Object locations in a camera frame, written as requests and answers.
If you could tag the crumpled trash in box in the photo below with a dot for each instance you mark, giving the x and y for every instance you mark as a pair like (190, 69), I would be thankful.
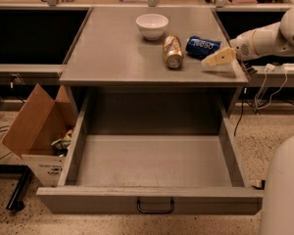
(61, 146)

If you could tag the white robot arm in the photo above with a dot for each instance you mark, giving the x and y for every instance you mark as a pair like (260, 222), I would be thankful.
(274, 39)

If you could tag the black metal stand leg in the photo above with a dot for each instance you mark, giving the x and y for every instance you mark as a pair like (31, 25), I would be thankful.
(22, 174)

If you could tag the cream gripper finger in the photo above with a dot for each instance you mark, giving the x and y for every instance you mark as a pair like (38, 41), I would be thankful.
(223, 56)

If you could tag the gold soda can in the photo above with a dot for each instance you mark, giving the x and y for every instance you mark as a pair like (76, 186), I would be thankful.
(173, 55)

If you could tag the grey cabinet counter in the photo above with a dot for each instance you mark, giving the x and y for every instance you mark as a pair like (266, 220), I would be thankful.
(112, 51)

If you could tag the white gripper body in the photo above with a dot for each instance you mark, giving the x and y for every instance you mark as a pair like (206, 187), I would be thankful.
(242, 47)

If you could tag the white power strip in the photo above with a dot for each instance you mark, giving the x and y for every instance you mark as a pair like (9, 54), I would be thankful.
(288, 66)

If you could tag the black floor power plug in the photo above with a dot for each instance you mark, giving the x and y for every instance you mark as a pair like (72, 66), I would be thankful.
(259, 184)

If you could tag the blue pepsi can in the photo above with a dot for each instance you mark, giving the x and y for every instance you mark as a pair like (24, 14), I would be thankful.
(200, 47)

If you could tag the white ceramic bowl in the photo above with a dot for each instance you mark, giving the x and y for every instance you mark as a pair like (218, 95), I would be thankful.
(152, 26)

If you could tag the brown cardboard box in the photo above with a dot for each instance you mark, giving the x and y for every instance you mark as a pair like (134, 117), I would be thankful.
(41, 121)

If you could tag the black drawer handle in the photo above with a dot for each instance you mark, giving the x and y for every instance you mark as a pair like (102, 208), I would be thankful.
(155, 206)

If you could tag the grey open drawer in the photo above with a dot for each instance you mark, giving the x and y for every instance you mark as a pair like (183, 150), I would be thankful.
(156, 145)

